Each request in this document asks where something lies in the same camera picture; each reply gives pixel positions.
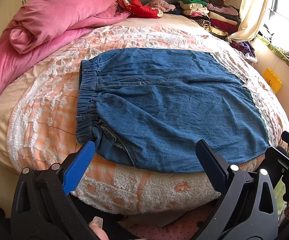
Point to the pink folded duvet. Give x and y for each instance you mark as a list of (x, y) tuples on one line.
[(41, 27)]

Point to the blue denim pants lace hem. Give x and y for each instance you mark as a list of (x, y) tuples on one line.
[(147, 108)]

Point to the mauve fuzzy garment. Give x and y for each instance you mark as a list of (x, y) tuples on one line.
[(161, 5)]

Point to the peach white bear bedspread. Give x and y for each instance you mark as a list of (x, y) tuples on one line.
[(38, 122)]

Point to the left hand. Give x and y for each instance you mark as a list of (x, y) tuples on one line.
[(96, 226)]

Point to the red embroidered garment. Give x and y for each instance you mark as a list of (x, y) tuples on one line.
[(136, 8)]

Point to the cream curtain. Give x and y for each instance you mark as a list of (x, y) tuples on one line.
[(252, 13)]

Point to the yellow paper bag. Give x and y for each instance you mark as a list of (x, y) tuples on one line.
[(272, 80)]

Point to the stack of folded clothes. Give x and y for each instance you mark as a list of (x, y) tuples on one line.
[(214, 16)]

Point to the purple clothes pile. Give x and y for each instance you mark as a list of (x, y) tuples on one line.
[(245, 50)]

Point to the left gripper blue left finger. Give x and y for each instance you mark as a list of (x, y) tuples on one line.
[(75, 165)]

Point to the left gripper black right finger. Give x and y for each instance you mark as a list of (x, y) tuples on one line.
[(214, 165)]

